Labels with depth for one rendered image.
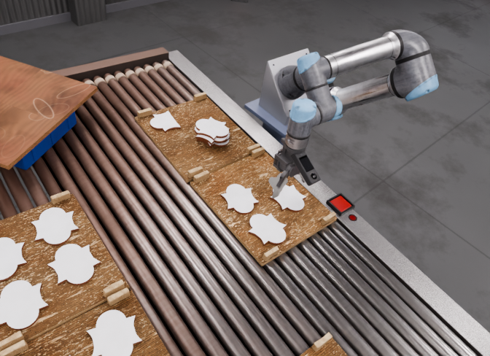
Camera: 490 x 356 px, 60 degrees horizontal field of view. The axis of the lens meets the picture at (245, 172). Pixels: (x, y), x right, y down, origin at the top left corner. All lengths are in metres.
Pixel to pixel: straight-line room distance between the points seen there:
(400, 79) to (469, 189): 2.07
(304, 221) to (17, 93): 1.15
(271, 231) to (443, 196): 2.13
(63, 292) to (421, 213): 2.43
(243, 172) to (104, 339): 0.75
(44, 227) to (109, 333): 0.41
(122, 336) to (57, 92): 0.98
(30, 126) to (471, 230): 2.71
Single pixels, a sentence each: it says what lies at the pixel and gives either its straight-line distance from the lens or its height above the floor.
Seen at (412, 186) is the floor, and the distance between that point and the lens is 3.32.
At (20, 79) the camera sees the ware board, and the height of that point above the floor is 1.04.
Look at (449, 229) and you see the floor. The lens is 3.17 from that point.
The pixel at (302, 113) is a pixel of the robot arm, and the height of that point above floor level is 1.31.
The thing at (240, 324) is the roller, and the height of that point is 0.92.
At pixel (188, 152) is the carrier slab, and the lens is 1.65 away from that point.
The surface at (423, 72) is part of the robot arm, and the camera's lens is 1.58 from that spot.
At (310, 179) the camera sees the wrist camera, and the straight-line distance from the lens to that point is 1.38.
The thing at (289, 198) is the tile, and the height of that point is 0.95.
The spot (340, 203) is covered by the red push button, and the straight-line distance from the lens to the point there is 1.60.
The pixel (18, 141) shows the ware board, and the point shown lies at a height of 1.04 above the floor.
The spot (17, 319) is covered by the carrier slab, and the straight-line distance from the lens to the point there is 1.28.
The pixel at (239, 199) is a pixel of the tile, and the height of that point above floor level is 0.95.
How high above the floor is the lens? 2.04
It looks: 44 degrees down
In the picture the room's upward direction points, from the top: 11 degrees clockwise
